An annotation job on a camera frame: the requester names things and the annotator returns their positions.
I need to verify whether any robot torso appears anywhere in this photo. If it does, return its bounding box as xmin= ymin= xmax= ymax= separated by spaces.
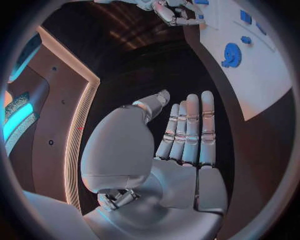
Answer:
xmin=6 ymin=25 xmax=102 ymax=211

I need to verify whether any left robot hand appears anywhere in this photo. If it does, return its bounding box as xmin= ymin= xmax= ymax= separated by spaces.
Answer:
xmin=80 ymin=89 xmax=229 ymax=240

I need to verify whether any white task board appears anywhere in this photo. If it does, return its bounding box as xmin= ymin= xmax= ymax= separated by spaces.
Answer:
xmin=182 ymin=0 xmax=294 ymax=122

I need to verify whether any blue gear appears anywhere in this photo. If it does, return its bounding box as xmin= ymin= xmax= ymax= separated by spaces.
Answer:
xmin=220 ymin=42 xmax=243 ymax=69

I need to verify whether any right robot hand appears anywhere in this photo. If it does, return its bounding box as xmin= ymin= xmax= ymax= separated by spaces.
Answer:
xmin=151 ymin=0 xmax=207 ymax=27

